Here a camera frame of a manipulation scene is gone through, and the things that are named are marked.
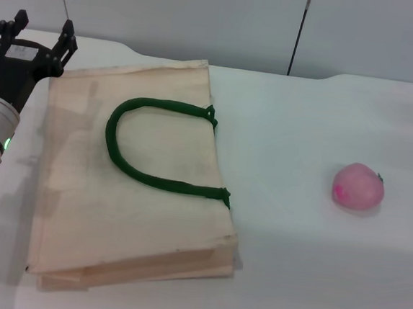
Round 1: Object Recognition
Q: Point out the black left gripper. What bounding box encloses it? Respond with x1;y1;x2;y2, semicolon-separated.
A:
0;7;82;119

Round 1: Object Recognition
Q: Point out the cream handbag with green handle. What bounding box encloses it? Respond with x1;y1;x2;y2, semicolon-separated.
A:
22;45;255;308

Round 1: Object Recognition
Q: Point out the pink peach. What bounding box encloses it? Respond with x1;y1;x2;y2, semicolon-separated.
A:
329;160;388;213

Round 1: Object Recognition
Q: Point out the dark vertical background pole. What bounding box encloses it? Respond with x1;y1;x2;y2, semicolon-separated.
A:
286;0;314;78

